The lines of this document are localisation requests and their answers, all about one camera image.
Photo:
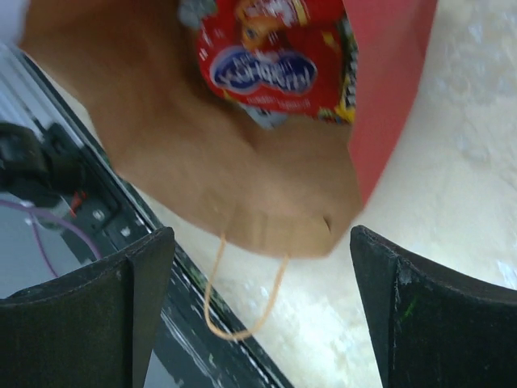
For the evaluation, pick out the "brown m&m's pack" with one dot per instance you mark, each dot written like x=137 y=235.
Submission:
x=344 y=111

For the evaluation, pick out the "red candy bag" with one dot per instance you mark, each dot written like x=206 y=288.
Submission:
x=283 y=56

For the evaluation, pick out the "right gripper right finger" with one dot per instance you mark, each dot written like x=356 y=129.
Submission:
x=431 y=326

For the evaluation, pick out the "red brown paper bag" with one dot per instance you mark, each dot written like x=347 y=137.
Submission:
x=288 y=192

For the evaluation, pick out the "silver white snack wrapper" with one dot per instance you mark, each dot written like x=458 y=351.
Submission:
x=190 y=14

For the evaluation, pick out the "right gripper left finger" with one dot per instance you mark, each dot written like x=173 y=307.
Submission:
x=93 y=327

